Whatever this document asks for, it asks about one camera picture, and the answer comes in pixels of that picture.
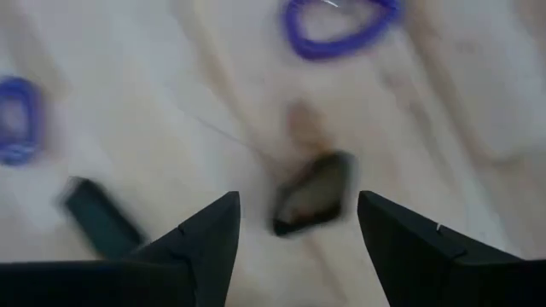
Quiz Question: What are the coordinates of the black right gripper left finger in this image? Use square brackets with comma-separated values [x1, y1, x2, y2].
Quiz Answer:
[0, 191, 241, 307]

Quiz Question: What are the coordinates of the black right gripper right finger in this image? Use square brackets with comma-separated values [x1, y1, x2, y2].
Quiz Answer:
[357, 190, 546, 307]

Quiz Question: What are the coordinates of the small black cylinder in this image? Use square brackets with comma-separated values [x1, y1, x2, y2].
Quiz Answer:
[270, 149, 357, 238]

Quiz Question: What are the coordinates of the purple coil wristband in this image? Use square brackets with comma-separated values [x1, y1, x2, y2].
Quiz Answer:
[279, 0, 404, 61]
[0, 75, 46, 167]

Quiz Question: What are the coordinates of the wide black rubber band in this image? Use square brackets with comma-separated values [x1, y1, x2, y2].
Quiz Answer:
[57, 175, 148, 260]

